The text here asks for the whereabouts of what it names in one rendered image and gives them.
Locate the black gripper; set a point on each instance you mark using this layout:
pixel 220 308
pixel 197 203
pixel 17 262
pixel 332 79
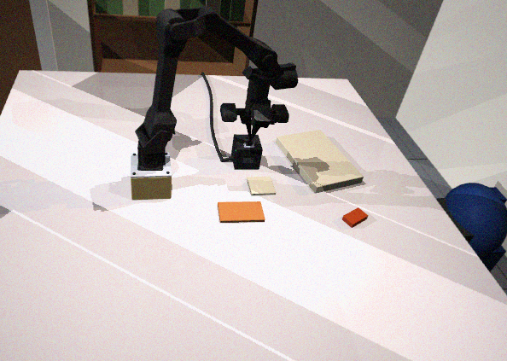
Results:
pixel 229 112

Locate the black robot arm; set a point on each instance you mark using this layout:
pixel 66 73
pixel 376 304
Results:
pixel 173 28

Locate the cream flat square tile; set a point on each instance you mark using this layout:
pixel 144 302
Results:
pixel 261 186

